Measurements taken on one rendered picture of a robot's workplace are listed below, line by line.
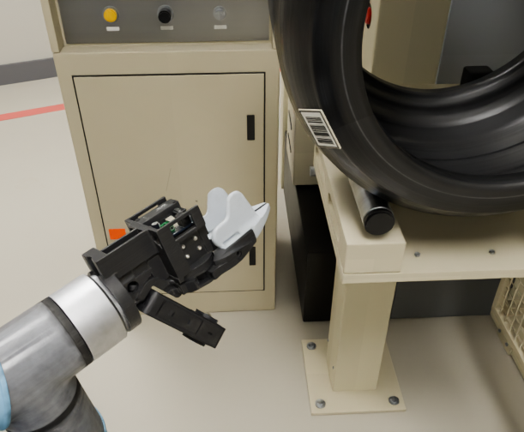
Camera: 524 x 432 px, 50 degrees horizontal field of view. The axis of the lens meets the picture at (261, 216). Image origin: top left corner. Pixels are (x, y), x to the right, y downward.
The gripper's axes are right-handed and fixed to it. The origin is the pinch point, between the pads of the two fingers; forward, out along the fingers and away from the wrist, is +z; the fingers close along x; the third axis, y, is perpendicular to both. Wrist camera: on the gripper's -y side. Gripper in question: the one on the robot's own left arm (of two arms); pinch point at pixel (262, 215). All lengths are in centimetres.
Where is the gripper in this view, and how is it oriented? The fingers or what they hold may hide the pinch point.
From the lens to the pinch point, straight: 65.4
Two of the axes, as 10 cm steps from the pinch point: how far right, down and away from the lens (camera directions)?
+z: 7.1, -5.1, 4.8
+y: -3.2, -8.5, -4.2
